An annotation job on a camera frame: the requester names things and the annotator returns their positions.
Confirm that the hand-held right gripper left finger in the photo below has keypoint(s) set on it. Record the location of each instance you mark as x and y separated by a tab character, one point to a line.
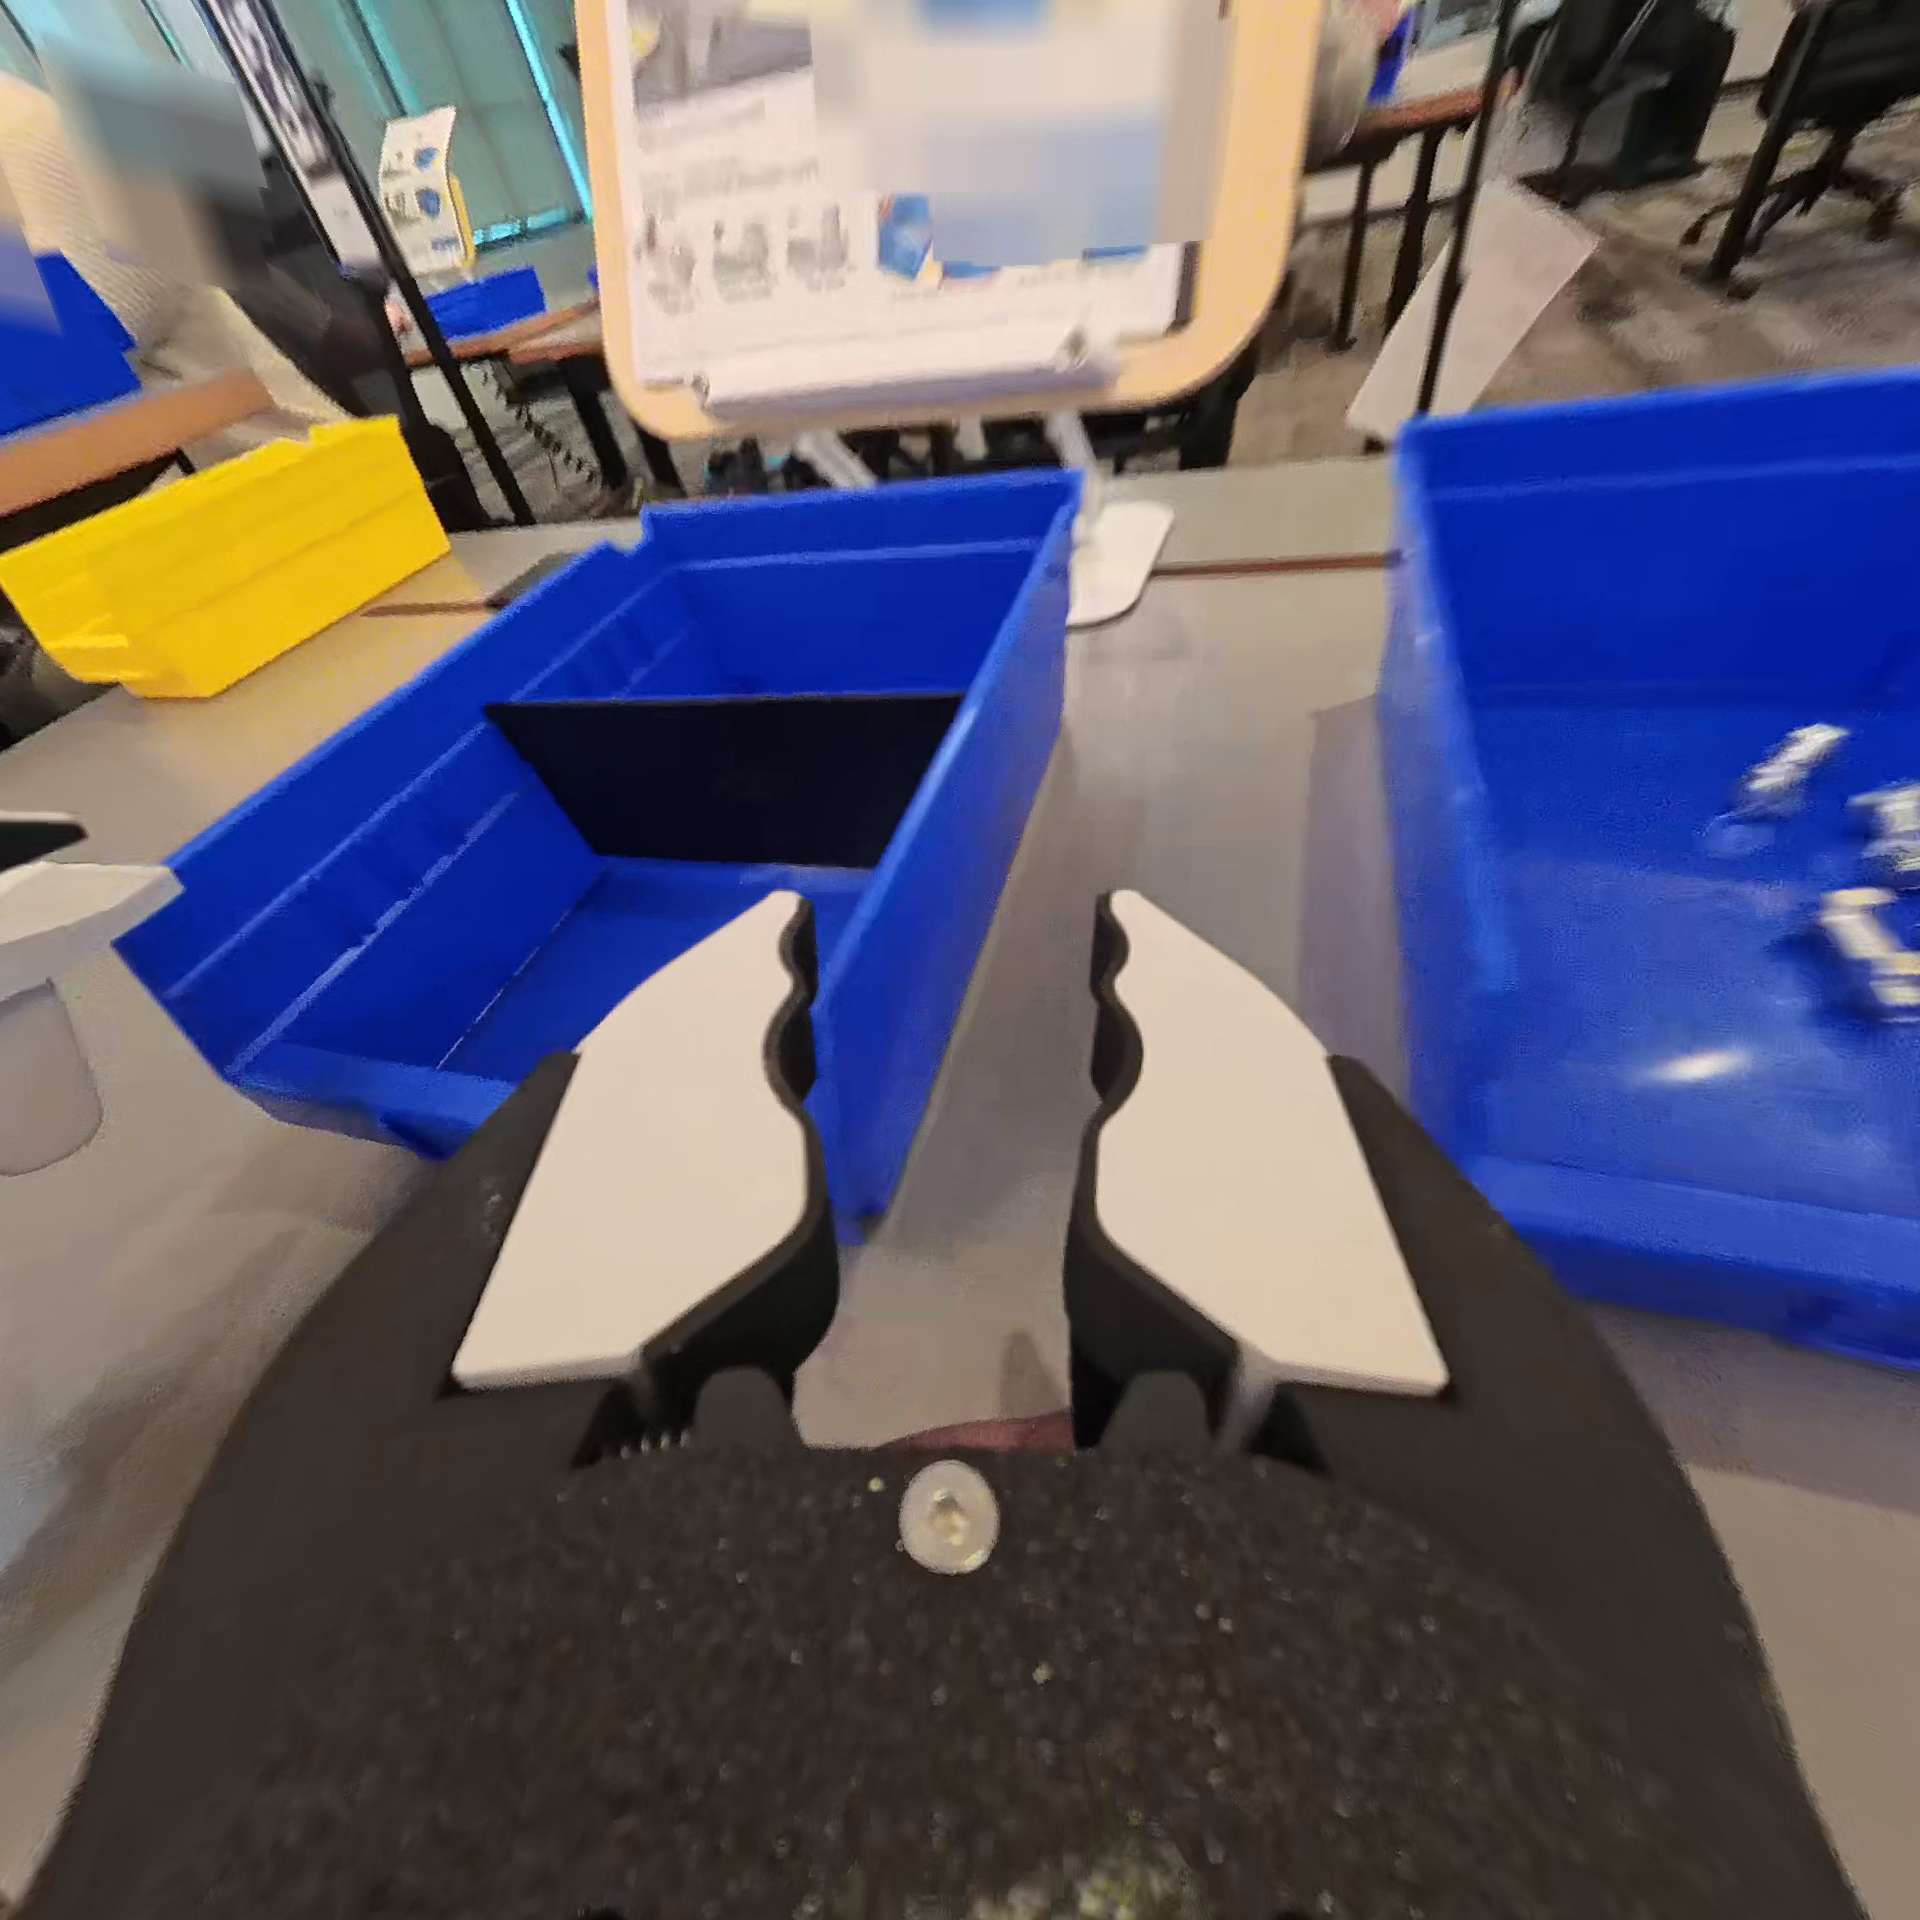
646	1186

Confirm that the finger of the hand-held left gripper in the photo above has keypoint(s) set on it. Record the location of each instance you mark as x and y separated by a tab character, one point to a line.
39	841
78	926

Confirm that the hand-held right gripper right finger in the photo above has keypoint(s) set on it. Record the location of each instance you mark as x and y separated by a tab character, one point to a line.
1262	1186

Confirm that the blue bin with black divider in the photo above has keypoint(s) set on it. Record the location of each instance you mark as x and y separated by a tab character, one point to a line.
389	932

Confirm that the yellow plastic bin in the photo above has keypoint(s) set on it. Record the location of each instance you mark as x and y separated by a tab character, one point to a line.
239	574

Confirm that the wooden rear table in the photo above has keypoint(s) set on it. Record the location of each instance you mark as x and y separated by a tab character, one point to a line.
136	434

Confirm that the black tripod stand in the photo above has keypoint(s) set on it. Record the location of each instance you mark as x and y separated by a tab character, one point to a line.
376	241

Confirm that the small blue bin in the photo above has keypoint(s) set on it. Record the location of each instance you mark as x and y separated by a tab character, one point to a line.
489	300

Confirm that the instruction board on white stand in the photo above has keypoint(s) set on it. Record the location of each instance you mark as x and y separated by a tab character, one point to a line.
933	332

